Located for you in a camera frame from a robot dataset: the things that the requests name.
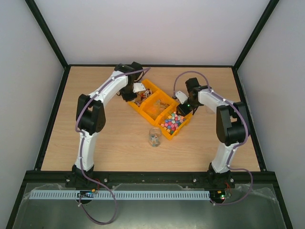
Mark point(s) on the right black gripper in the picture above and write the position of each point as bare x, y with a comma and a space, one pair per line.
184, 109

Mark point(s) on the black mounting rail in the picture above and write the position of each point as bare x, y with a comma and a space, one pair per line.
112, 179

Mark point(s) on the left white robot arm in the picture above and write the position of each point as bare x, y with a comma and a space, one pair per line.
91, 119

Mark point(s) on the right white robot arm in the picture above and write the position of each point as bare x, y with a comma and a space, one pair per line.
231, 125

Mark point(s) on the grey slotted cable duct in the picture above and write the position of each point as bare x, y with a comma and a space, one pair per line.
119, 195

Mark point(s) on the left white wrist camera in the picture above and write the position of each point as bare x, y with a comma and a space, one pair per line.
138, 87

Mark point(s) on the clear glass jar lid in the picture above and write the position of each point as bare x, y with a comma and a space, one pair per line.
209, 111

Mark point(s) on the yellow bin with lollipops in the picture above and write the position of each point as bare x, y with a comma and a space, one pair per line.
143, 95

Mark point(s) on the yellow bin with star candies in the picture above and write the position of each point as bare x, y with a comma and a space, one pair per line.
171, 123

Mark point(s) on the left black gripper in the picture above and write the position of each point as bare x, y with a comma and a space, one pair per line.
128, 98

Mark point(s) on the clear glass jar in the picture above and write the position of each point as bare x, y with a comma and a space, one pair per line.
154, 138

